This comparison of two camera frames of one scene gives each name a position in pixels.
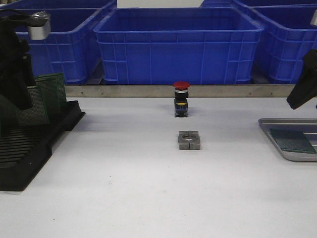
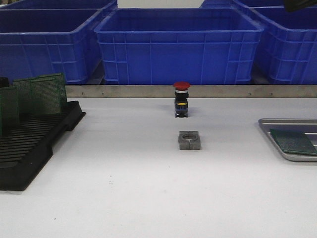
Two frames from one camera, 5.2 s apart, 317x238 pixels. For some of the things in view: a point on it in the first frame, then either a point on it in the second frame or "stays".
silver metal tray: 308,125 stays
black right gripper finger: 306,88 to 292,5
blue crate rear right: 262,4 stays
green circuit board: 9,125 to 293,141
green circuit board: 54,87 stays
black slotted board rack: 25,150 stays
